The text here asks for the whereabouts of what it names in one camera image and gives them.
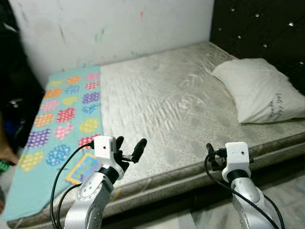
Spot yellow blue children's book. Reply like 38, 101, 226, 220
65, 152, 102, 186

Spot grey patterned quilted mattress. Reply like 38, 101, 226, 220
5, 42, 305, 229

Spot teal blanket with colourful hearts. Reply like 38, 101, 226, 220
0, 66, 103, 222

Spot dark tufted headboard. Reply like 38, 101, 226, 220
210, 0, 305, 96

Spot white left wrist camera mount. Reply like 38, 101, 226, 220
93, 135, 123, 179

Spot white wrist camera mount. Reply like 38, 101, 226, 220
224, 142, 252, 184
93, 135, 123, 179

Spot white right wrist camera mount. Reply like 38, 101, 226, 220
224, 142, 252, 184

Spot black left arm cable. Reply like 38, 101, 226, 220
49, 142, 95, 229
56, 184, 81, 229

